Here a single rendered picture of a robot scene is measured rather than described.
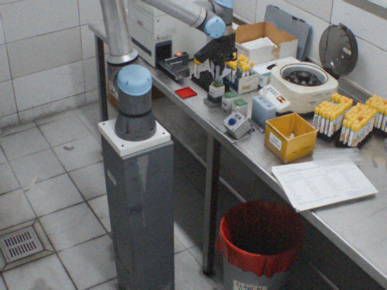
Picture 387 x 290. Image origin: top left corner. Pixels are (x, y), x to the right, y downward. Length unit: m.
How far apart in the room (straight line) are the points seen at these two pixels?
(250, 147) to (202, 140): 1.12
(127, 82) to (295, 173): 0.63
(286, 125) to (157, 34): 0.74
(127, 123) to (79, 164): 1.48
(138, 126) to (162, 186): 0.28
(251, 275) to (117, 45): 1.06
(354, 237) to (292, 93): 0.69
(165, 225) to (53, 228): 0.92
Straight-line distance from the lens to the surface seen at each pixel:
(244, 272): 2.23
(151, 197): 2.02
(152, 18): 2.34
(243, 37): 2.56
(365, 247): 1.61
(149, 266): 2.27
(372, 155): 1.99
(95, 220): 2.92
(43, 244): 2.83
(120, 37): 1.87
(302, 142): 1.85
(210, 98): 2.15
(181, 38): 2.42
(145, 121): 1.87
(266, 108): 1.95
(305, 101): 2.09
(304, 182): 1.76
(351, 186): 1.79
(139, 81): 1.80
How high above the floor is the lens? 1.96
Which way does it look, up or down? 35 degrees down
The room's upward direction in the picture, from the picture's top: 1 degrees clockwise
